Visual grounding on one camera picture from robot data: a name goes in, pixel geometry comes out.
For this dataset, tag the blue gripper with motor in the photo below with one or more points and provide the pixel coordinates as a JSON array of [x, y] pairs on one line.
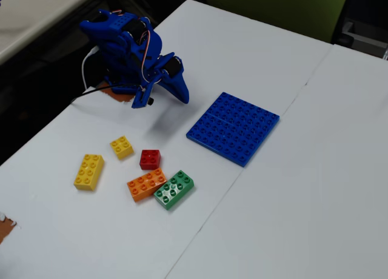
[[178, 84]]

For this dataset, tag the yellow 2x2 building block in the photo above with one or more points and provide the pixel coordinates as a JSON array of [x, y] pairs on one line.
[[121, 147]]

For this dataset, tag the yellow 2x4 building block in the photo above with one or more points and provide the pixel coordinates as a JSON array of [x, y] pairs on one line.
[[88, 173]]

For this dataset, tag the white foam board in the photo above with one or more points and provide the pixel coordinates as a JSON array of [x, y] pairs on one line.
[[303, 200], [91, 236]]

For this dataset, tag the green 2x4 building block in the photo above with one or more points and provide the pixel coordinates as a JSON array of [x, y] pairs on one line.
[[173, 190]]

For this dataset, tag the white desk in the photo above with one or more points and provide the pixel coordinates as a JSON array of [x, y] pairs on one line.
[[30, 18]]

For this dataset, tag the orange 2x4 building block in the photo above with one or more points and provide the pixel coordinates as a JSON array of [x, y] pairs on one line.
[[144, 185]]

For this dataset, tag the dark grey furniture part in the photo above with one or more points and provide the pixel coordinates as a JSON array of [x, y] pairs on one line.
[[363, 36]]

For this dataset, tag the red 2x2 building block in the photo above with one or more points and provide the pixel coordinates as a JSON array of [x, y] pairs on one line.
[[150, 160]]

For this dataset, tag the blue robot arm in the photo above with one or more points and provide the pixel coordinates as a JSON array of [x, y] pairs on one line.
[[100, 27]]

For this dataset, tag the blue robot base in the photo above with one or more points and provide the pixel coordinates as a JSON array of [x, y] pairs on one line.
[[121, 88]]

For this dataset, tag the blue 8x8 building plate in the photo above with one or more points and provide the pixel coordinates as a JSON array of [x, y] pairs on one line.
[[233, 129]]

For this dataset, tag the blue wrist camera mount plate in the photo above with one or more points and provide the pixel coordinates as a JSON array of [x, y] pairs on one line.
[[140, 97]]

